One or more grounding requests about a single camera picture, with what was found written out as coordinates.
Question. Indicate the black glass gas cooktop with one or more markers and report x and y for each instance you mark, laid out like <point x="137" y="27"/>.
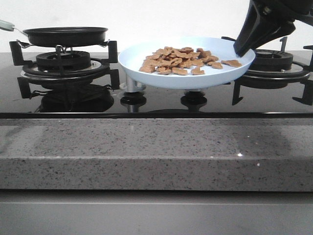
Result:
<point x="244" y="98"/>

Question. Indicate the brown meat pieces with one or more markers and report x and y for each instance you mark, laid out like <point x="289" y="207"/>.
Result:
<point x="183" y="61"/>

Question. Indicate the black gas burner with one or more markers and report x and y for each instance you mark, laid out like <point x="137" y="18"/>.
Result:
<point x="271" y="60"/>
<point x="71" y="61"/>

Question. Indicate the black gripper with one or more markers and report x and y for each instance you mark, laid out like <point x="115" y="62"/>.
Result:
<point x="267" y="20"/>

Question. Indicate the black frying pan green handle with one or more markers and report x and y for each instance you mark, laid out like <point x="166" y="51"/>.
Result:
<point x="65" y="36"/>

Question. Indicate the black pan support grate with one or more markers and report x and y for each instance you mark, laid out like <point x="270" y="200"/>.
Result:
<point x="61" y="66"/>
<point x="276" y="73"/>

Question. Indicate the silver stove knob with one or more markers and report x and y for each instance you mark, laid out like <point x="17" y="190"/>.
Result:
<point x="195" y="90"/>
<point x="132" y="86"/>

